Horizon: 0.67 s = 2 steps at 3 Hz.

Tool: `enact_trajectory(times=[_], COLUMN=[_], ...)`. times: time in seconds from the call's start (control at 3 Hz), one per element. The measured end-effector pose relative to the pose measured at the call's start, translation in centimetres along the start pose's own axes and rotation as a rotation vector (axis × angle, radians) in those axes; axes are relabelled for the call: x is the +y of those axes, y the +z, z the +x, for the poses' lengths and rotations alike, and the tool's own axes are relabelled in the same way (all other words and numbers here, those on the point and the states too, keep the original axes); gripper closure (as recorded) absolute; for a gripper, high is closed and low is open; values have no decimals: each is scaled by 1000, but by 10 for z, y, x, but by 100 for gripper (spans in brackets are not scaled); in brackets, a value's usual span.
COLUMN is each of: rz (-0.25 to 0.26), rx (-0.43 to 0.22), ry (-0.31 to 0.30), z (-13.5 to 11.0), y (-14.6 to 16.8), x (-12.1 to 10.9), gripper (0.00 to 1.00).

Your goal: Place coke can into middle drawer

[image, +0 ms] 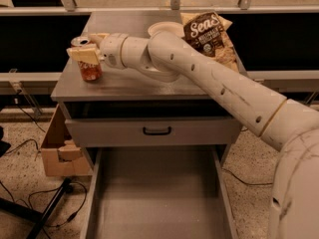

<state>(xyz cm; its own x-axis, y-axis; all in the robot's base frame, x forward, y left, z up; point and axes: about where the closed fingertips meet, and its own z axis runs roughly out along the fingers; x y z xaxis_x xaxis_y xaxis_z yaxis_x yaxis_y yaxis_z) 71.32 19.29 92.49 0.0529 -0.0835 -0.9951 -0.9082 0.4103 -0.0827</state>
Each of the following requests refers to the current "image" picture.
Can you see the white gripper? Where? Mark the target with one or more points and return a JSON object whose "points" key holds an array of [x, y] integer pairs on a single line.
{"points": [[111, 51]]}

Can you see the red coke can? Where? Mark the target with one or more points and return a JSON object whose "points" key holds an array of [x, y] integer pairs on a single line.
{"points": [[89, 72]]}

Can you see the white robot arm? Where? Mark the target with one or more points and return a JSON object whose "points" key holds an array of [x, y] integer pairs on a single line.
{"points": [[288, 126]]}

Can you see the open grey middle drawer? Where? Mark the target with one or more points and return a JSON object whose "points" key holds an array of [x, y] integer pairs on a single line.
{"points": [[158, 192]]}

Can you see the white paper bowl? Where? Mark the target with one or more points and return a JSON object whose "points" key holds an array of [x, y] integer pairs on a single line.
{"points": [[172, 27]]}

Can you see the grey metal cabinet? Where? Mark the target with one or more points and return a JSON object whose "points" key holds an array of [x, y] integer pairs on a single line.
{"points": [[127, 94]]}

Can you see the brown and yellow chip bag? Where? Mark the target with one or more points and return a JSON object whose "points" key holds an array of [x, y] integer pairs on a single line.
{"points": [[206, 32]]}

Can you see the brown cardboard box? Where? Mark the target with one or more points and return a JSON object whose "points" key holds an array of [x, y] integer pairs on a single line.
{"points": [[60, 155]]}

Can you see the grey top drawer, black handle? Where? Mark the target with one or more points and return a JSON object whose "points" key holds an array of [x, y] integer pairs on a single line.
{"points": [[152, 132]]}

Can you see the metal railing bracket left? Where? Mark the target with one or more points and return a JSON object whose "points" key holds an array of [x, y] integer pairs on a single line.
{"points": [[20, 90]]}

